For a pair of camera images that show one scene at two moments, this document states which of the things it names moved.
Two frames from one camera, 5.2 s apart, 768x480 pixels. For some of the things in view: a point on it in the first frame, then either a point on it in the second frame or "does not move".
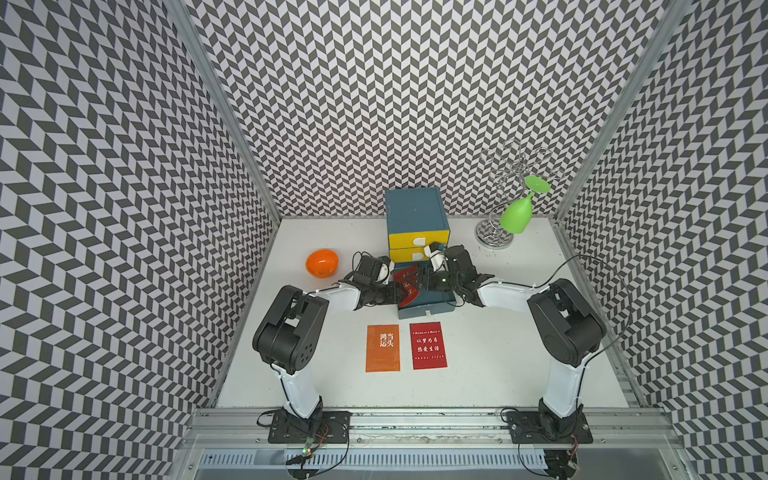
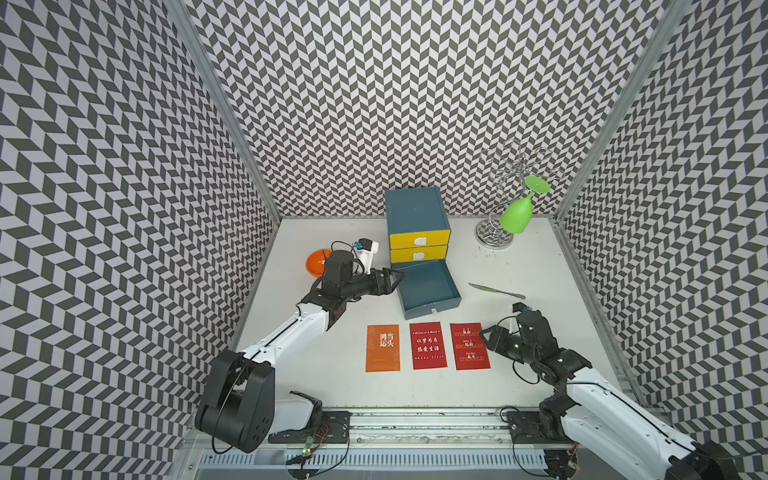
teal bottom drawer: [429, 300] does not move
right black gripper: [431, 283] -> [496, 341]
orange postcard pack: [383, 348] does not move
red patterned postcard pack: [407, 283] -> [469, 347]
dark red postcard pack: [427, 345] does not move
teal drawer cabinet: [416, 219] does not move
